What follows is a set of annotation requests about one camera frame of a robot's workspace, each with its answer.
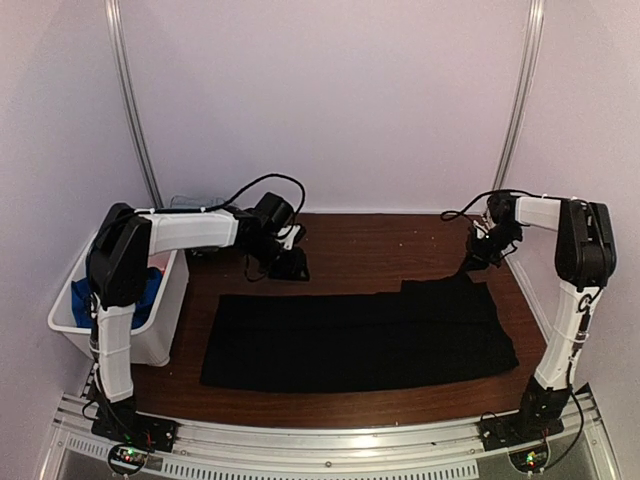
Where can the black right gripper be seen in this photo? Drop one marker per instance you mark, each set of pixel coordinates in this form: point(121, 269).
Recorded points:
point(478, 261)

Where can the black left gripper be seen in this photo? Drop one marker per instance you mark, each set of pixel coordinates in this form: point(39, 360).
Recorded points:
point(291, 271)

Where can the black garment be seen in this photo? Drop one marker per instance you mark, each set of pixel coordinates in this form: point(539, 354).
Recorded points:
point(429, 333)

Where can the light blue denim skirt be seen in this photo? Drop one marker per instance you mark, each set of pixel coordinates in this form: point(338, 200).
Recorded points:
point(188, 202)

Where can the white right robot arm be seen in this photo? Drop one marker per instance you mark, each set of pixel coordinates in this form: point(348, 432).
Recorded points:
point(585, 259)

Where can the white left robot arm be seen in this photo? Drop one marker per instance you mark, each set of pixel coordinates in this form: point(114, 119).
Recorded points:
point(117, 262)

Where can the folded grey button shirt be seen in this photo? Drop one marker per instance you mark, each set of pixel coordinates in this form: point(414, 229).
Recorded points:
point(202, 251)

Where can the blue garment in bin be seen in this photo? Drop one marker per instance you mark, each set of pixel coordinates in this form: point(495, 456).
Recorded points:
point(80, 300)

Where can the right aluminium frame post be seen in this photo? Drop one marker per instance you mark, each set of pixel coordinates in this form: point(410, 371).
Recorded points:
point(529, 59)

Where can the aluminium frame post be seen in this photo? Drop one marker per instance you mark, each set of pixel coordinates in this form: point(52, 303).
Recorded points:
point(529, 59)
point(123, 72)

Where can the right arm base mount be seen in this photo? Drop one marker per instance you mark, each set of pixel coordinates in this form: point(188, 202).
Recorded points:
point(526, 432)

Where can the front aluminium rail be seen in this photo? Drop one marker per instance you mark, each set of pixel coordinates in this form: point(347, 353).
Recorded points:
point(204, 450)

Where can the left aluminium frame post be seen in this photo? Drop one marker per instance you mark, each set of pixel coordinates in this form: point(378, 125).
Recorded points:
point(123, 72)

